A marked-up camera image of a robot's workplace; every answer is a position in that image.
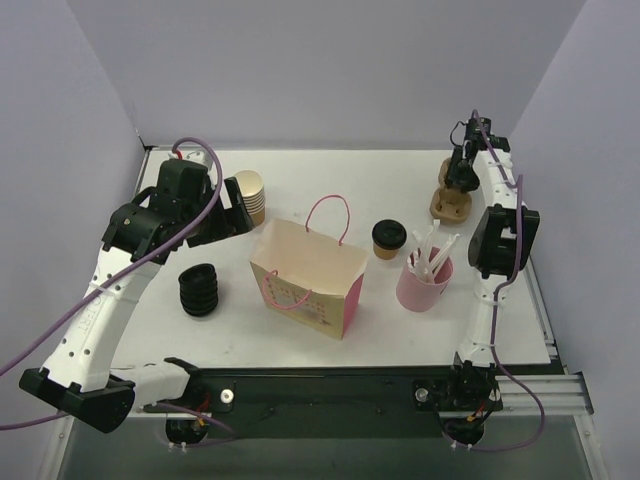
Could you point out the single brown paper cup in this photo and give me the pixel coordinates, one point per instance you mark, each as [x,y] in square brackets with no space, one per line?
[384,253]

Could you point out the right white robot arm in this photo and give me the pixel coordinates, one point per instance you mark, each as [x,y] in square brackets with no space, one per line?
[501,243]

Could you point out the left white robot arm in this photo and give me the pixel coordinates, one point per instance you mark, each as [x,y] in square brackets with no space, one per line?
[78,378]

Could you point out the brown pulp cup carrier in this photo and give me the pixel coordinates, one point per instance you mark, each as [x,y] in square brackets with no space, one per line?
[450,205]

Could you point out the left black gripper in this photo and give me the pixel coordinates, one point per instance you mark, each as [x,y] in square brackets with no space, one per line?
[226,211]

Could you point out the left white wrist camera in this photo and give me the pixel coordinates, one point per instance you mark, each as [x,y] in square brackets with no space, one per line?
[198,156]

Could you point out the stack of black lids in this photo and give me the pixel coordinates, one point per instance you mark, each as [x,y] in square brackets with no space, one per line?
[198,290]

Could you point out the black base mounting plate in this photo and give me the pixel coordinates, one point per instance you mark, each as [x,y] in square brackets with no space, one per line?
[380,402]

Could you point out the cakes paper gift bag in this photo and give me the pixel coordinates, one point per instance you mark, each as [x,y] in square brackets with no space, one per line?
[310,277]

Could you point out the stack of brown paper cups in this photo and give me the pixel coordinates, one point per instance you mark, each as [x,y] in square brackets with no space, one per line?
[251,186]

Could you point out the single pulp cup carrier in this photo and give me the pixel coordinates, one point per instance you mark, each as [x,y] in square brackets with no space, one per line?
[443,173]

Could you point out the black coffee cup lid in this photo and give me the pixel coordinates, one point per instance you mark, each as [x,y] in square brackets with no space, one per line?
[389,234]

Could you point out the pink cup holding straws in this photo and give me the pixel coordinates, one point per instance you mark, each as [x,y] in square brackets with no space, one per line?
[418,296]

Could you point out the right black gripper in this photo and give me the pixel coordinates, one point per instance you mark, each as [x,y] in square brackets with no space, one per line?
[461,176]

